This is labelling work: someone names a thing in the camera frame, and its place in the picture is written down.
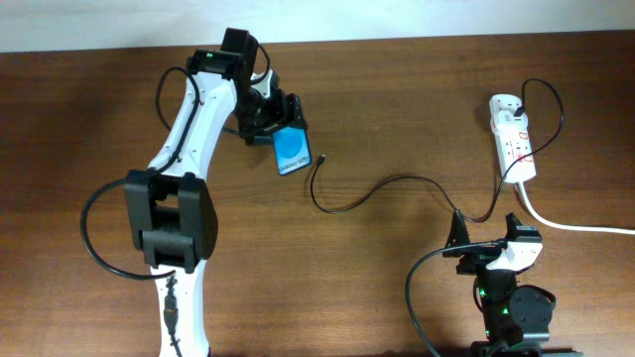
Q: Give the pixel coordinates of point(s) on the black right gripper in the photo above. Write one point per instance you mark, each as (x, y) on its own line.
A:
(476, 259)

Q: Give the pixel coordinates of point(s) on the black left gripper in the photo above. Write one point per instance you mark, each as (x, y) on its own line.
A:
(282, 112)

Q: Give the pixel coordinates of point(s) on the blue Galaxy smartphone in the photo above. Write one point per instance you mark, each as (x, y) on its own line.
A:
(292, 150)

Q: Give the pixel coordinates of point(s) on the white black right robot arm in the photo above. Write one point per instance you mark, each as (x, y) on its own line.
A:
(516, 318)

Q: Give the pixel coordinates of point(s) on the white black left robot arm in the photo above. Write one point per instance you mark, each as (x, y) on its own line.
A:
(171, 214)

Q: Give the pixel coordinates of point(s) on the black charger plug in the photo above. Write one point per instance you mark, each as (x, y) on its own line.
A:
(520, 111)

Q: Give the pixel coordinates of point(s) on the white power strip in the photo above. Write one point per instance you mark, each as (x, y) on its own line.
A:
(511, 139)

